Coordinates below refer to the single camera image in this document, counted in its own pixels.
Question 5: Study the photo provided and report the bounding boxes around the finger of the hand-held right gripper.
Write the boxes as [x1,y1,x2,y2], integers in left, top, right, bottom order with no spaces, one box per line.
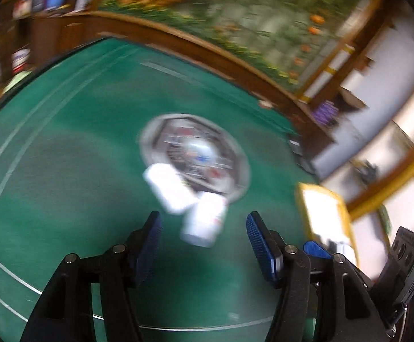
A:
[303,240,334,261]

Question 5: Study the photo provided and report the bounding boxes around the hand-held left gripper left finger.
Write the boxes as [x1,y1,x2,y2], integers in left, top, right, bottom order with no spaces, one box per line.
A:
[20,211,163,342]

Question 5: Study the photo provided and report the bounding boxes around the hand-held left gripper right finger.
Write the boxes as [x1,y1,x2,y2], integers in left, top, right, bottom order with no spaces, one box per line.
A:
[247,211,388,342]

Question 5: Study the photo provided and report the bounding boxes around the white tray yellow rim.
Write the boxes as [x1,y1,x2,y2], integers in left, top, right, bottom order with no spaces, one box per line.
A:
[296,182,358,254]

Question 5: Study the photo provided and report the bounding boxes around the white plastic bottle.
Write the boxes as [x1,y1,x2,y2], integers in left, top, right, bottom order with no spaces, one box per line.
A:
[143,163,198,215]
[179,192,228,247]

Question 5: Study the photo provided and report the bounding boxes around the black tabletop device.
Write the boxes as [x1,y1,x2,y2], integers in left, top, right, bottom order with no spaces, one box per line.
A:
[287,133,315,172]

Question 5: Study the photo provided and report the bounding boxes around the round table control panel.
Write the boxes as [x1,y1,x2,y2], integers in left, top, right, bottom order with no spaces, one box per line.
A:
[139,113,251,204]

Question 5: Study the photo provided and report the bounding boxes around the purple spray can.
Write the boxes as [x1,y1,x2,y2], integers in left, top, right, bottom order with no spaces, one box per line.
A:
[324,100,340,125]
[314,101,330,126]

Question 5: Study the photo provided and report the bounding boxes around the white shelf unit gold trim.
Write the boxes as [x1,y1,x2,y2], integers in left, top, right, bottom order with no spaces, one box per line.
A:
[314,0,414,222]

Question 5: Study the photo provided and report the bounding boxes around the white column gold bands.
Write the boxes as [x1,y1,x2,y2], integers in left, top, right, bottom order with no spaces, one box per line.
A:
[300,42,354,101]

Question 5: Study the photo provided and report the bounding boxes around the wooden low cabinet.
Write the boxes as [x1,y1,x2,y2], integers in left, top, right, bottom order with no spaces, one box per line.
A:
[32,10,336,143]

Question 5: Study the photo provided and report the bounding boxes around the black strap bundle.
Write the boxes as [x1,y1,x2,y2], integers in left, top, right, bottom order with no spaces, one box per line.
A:
[358,160,379,183]

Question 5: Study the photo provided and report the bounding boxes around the artificial flower wall display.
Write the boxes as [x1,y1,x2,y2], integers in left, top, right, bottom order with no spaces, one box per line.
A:
[98,0,383,87]

